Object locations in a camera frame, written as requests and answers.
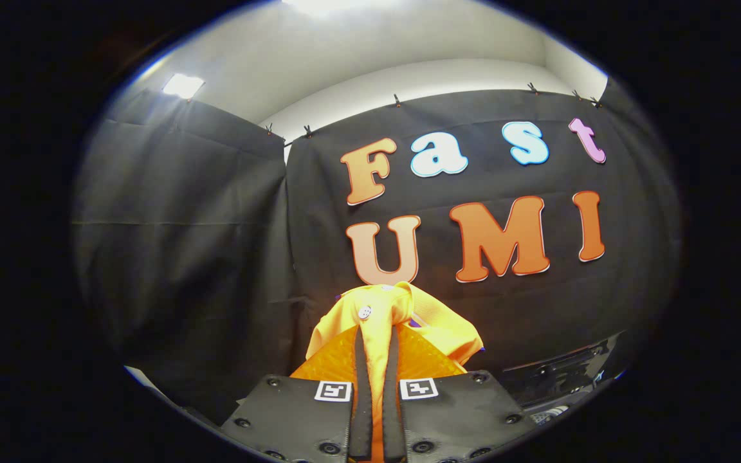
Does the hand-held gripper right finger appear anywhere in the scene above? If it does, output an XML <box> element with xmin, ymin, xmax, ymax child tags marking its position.
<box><xmin>382</xmin><ymin>325</ymin><xmax>538</xmax><ymax>463</ymax></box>

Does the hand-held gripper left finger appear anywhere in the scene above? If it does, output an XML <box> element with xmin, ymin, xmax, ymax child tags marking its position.
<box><xmin>219</xmin><ymin>325</ymin><xmax>374</xmax><ymax>463</ymax></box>

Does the orange shirt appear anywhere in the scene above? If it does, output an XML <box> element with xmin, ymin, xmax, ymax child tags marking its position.
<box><xmin>306</xmin><ymin>281</ymin><xmax>485</xmax><ymax>462</ymax></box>

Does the dark washing machine lid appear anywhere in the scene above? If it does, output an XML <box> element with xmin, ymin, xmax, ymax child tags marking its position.
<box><xmin>501</xmin><ymin>331</ymin><xmax>625</xmax><ymax>406</ymax></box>

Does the black backdrop cloth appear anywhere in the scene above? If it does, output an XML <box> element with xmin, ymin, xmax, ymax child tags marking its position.
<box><xmin>71</xmin><ymin>77</ymin><xmax>683</xmax><ymax>425</ymax></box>

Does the row of cloth clips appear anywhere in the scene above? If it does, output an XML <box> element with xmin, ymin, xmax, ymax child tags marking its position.
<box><xmin>264</xmin><ymin>82</ymin><xmax>603</xmax><ymax>139</ymax></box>

